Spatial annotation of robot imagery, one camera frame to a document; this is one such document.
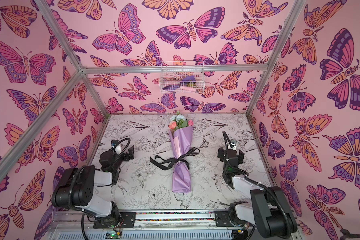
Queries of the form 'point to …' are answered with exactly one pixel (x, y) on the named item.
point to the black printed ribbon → (164, 165)
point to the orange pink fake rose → (172, 124)
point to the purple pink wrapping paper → (182, 141)
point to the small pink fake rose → (190, 122)
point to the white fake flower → (178, 117)
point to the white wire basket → (182, 77)
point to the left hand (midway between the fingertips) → (127, 144)
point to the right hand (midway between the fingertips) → (232, 147)
